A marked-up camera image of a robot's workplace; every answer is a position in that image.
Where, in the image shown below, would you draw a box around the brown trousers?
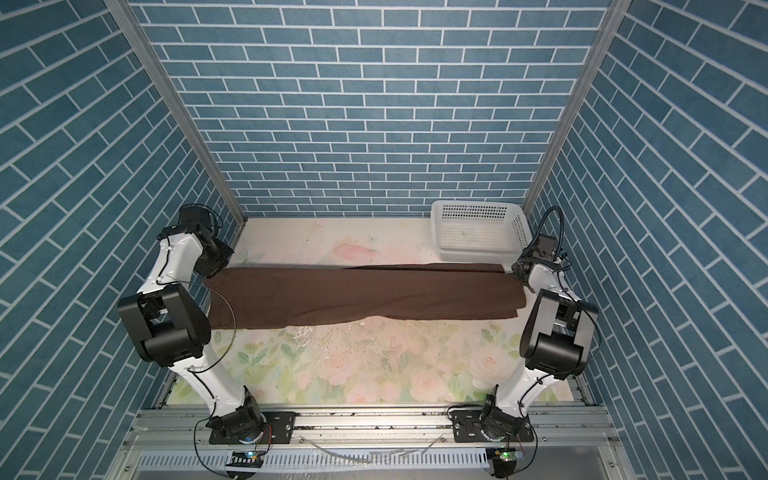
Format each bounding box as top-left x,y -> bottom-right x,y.
205,263 -> 529,329

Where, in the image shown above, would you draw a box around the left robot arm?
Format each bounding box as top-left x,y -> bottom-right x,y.
117,227 -> 266,444

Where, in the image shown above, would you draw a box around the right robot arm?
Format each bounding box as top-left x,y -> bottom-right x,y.
480,258 -> 599,441

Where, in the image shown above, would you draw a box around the white perforated plastic basket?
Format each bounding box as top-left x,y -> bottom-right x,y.
430,200 -> 532,266

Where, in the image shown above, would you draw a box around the right green circuit board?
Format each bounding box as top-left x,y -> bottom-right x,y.
489,447 -> 524,471

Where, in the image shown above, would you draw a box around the green circuit board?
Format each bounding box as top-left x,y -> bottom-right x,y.
489,447 -> 524,471
227,450 -> 265,469

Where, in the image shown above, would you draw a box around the left green circuit board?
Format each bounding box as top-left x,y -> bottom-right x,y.
227,450 -> 265,469

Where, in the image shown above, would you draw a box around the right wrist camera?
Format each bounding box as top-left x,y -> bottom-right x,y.
528,234 -> 559,261

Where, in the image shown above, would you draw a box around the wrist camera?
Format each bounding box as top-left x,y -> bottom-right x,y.
528,234 -> 559,261
178,203 -> 220,232

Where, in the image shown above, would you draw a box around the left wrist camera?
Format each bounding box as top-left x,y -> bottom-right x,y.
178,203 -> 220,232

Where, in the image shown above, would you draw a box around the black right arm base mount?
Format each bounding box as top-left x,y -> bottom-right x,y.
447,407 -> 534,443

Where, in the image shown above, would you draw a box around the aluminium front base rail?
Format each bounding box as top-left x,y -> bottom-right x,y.
108,402 -> 632,479

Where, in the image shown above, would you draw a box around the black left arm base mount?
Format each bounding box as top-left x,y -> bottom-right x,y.
206,411 -> 297,445

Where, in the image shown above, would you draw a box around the white slotted cable duct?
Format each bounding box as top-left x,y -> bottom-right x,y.
137,448 -> 489,473

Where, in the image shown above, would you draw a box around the grey loose cable on rail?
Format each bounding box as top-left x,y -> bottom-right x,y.
298,433 -> 445,464

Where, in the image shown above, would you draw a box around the aluminium left corner post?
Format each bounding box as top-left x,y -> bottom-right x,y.
104,0 -> 247,228

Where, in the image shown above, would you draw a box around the aluminium corner post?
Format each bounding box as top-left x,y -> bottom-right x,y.
522,0 -> 632,218
104,0 -> 247,228

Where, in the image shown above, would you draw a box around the aluminium right corner post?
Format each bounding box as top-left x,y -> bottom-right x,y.
522,0 -> 632,218

